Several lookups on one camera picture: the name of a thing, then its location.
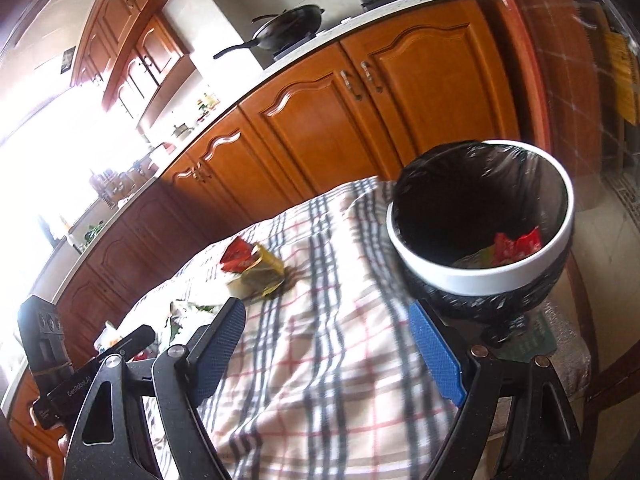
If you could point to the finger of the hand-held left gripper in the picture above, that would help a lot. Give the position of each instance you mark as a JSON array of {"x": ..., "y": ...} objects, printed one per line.
[{"x": 135, "y": 337}]

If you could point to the yellow paper packet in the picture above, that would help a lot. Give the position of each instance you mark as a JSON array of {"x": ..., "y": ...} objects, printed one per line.
[{"x": 260, "y": 275}]

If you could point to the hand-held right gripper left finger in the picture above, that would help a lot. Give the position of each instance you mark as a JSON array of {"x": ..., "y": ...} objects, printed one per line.
[{"x": 220, "y": 345}]

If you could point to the green leafy plant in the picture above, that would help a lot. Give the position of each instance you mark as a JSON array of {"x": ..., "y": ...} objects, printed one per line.
[{"x": 94, "y": 232}]

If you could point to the white round trash can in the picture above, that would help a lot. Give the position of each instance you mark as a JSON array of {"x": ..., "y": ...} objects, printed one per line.
[{"x": 500, "y": 276}]

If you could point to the yellow sack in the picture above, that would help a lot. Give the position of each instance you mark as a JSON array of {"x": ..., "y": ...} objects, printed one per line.
[{"x": 622, "y": 80}]

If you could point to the green label bottle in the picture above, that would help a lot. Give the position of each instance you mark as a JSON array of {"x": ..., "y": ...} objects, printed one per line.
[{"x": 202, "y": 110}]

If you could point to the cluster of kitchen utensils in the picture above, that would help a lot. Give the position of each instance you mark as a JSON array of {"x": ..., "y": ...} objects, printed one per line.
[{"x": 120, "y": 180}]

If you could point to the wooden cabinet door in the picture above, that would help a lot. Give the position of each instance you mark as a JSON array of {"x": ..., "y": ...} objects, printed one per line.
[
  {"x": 430, "y": 90},
  {"x": 250, "y": 175},
  {"x": 185, "y": 200},
  {"x": 315, "y": 135}
]

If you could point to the small dark wall picture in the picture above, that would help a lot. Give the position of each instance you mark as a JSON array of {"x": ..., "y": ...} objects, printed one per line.
[{"x": 67, "y": 59}]

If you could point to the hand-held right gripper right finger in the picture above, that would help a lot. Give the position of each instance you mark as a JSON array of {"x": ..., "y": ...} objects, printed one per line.
[{"x": 435, "y": 355}]

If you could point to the wooden wall cabinet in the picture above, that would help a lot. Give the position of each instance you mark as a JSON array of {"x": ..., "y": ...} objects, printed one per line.
[{"x": 120, "y": 35}]

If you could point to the wooden kitchen base cabinets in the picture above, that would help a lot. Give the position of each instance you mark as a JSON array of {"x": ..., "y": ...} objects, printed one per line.
[{"x": 350, "y": 27}]

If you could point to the yellow oil bottle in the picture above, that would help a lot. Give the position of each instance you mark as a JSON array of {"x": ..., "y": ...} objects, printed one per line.
[{"x": 212, "y": 101}]

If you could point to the ceramic lidded jar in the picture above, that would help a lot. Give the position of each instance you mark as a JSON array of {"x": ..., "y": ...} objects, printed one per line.
[{"x": 182, "y": 131}]

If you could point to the white green plastic wrapper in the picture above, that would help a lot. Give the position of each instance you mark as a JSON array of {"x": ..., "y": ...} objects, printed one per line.
[{"x": 192, "y": 315}]

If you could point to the red snack wrapper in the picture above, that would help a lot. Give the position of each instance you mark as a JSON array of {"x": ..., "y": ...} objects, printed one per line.
[{"x": 517, "y": 247}]

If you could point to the black wok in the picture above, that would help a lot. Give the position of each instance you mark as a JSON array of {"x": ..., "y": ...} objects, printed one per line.
[{"x": 290, "y": 22}]

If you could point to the dark wooden side cabinet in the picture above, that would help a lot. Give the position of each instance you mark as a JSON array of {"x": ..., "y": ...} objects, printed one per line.
[{"x": 115, "y": 260}]

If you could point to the yellow green wrapper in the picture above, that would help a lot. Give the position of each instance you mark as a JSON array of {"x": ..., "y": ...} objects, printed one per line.
[{"x": 477, "y": 257}]

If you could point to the black trash bag liner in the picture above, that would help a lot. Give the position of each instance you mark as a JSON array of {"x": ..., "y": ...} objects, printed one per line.
[{"x": 450, "y": 200}]

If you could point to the glass sliding door, red frame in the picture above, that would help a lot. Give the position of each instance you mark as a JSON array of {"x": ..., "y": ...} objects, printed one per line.
[{"x": 510, "y": 60}]

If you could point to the plaid blanket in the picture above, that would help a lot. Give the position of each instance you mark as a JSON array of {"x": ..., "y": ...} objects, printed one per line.
[{"x": 325, "y": 360}]

